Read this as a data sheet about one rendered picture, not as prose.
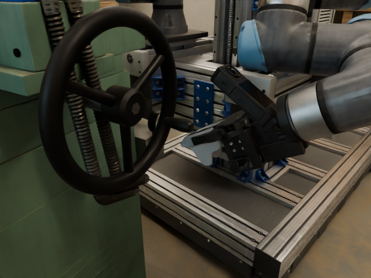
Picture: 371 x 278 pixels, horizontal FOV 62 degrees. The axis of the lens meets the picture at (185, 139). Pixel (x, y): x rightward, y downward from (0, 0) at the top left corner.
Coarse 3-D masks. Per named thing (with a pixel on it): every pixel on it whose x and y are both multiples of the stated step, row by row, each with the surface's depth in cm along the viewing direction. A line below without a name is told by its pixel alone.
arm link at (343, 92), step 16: (368, 48) 38; (352, 64) 38; (368, 64) 36; (320, 80) 40; (336, 80) 38; (352, 80) 36; (368, 80) 35; (320, 96) 38; (336, 96) 37; (352, 96) 36; (368, 96) 35; (336, 112) 37; (352, 112) 36; (368, 112) 36; (336, 128) 39; (352, 128) 38
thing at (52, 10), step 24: (48, 0) 41; (72, 0) 44; (48, 24) 43; (72, 24) 46; (72, 72) 46; (96, 72) 50; (72, 96) 47; (96, 120) 54; (96, 168) 54; (120, 168) 60; (120, 192) 63
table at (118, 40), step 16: (112, 32) 66; (128, 32) 71; (112, 48) 68; (128, 48) 72; (80, 64) 49; (96, 64) 52; (112, 64) 56; (0, 80) 45; (16, 80) 43; (32, 80) 43; (80, 80) 50
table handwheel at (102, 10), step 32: (96, 32) 39; (160, 32) 50; (64, 64) 36; (160, 64) 53; (64, 96) 37; (96, 96) 42; (128, 96) 46; (128, 128) 50; (160, 128) 59; (64, 160) 39; (128, 160) 52; (96, 192) 46
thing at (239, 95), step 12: (216, 72) 46; (228, 72) 46; (216, 84) 47; (228, 84) 46; (240, 84) 45; (252, 84) 48; (228, 96) 46; (240, 96) 45; (252, 96) 45; (264, 96) 47; (252, 108) 45; (264, 108) 44; (264, 120) 44
